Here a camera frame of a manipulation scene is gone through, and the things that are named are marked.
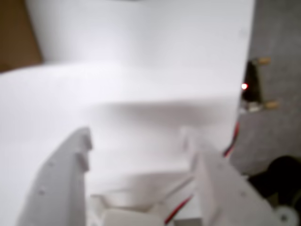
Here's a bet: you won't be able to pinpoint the brown cardboard box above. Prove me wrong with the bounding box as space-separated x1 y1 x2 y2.
0 0 45 73

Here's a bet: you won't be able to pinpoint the dark circuit board brass standoffs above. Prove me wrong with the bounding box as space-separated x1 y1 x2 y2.
241 57 279 114

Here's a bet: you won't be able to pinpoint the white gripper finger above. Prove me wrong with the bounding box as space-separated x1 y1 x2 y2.
180 126 278 226
16 126 94 226

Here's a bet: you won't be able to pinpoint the red black board cable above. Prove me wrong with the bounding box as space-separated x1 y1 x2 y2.
164 121 241 225

